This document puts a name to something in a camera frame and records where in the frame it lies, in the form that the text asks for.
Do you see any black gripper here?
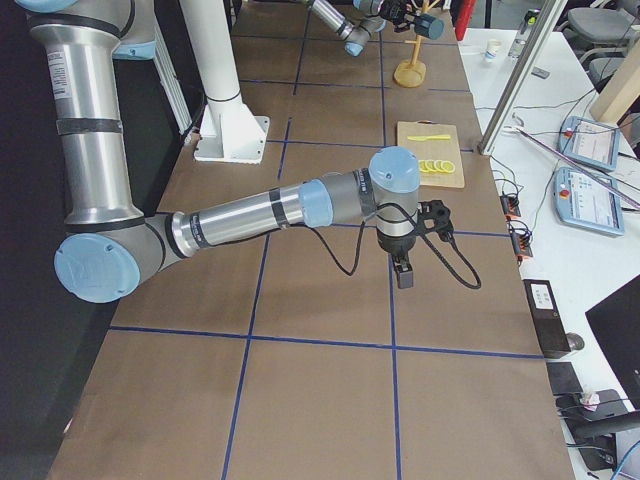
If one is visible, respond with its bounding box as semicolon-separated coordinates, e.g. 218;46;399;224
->
377;230;416;289
380;0;420;33

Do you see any dark grey HOME mug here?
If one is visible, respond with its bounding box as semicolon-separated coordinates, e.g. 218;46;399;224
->
413;14;445;40

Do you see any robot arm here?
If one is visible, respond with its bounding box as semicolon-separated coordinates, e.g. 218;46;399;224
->
301;0;423;57
21;1;423;303

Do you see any wooden cup storage rack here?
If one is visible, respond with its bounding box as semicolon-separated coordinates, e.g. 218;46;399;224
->
393;1;439;88

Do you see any white paper cup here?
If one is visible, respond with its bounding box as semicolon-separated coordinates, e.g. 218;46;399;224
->
484;38;502;64

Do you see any bamboo cutting board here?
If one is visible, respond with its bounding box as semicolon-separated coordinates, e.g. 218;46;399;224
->
396;121;465;189

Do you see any yellow plastic knife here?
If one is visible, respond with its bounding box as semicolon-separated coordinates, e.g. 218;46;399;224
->
406;134;451;142

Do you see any reacher grabber stick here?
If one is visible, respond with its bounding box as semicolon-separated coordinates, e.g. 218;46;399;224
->
510;113;640;211

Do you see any black box with label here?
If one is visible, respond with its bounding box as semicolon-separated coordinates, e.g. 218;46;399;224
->
523;279;571;359

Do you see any near teach pendant tablet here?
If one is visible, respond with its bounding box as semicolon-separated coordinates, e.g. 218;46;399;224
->
553;167;625;236

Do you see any teach pendant tablet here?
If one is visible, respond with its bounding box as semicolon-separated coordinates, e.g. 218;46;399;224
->
553;167;625;236
558;116;621;172

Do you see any black monitor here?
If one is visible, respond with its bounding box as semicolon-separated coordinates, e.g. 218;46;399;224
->
586;276;640;409

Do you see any far teach pendant tablet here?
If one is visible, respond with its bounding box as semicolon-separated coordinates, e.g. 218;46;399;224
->
558;116;621;172

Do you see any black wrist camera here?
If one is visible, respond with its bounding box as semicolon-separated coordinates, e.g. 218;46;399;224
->
418;200;454;242

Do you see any aluminium frame post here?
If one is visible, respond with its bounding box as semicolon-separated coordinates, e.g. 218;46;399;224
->
478;0;567;155

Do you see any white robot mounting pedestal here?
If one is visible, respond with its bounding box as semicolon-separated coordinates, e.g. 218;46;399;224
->
180;0;270;164

